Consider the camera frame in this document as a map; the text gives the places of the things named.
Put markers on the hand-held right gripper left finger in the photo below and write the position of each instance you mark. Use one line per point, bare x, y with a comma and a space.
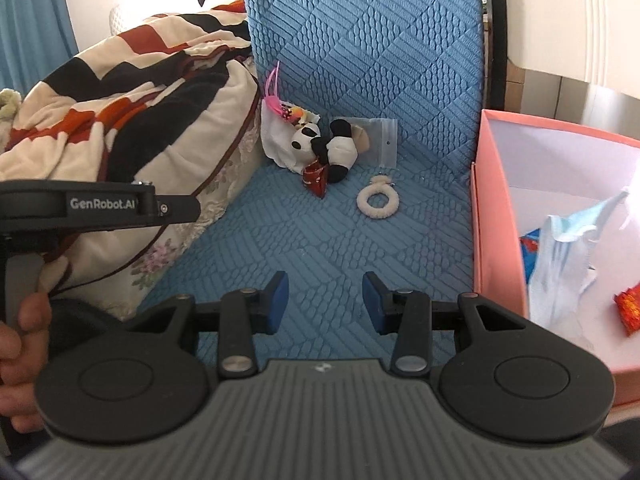
279, 305

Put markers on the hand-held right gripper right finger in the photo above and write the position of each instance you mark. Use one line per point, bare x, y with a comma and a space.
372, 305

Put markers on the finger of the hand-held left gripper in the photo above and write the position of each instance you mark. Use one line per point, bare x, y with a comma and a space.
180, 209

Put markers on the pink cardboard box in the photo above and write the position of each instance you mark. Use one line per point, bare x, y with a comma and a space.
495, 260

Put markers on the red gold pouch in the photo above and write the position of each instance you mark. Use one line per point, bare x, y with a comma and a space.
317, 180

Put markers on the colourful feathered toy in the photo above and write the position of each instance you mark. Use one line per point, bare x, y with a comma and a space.
276, 102

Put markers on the black and white plush cow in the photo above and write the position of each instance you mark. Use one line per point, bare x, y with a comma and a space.
340, 152

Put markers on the cartoon printed face mask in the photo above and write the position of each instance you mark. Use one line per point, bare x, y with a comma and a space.
531, 244

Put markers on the light blue face mask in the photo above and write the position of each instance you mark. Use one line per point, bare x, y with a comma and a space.
585, 215
555, 285

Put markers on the shiny orange-red packet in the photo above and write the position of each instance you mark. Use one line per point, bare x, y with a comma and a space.
629, 310

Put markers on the person's left hand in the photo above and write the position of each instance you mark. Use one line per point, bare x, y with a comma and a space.
20, 360

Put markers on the striped patterned blanket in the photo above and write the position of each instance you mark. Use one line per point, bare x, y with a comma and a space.
150, 260

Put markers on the white cloth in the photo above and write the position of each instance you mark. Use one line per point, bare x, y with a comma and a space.
275, 140

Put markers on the red black cream striped blanket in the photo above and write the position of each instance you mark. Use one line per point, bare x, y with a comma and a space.
125, 85

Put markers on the clear plastic bag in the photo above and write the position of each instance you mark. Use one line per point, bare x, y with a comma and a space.
385, 145

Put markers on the beige round pad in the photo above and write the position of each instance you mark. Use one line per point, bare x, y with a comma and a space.
364, 139

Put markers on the white quilted headboard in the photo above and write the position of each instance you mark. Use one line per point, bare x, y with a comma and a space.
117, 20

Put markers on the blue curtain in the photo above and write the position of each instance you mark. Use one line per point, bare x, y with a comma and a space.
30, 20

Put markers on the blue textured mat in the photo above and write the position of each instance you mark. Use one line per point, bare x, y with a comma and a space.
375, 35

